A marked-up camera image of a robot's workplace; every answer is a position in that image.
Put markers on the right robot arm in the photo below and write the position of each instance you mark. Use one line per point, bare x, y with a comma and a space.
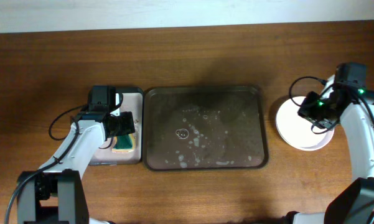
356, 203

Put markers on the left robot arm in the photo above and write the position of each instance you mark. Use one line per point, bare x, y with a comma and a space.
54, 192

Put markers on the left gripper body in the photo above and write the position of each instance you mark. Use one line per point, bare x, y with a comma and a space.
125, 124

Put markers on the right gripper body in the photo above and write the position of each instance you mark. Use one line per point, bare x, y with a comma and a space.
315, 110

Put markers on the green and yellow sponge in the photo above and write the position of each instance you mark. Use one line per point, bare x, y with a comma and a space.
124, 144

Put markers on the large brown serving tray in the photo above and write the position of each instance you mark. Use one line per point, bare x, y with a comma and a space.
204, 128

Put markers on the small black sponge tray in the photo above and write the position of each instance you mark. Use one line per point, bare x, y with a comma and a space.
133, 102

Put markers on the pale pink plate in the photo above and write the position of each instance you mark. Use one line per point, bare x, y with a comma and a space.
296, 131

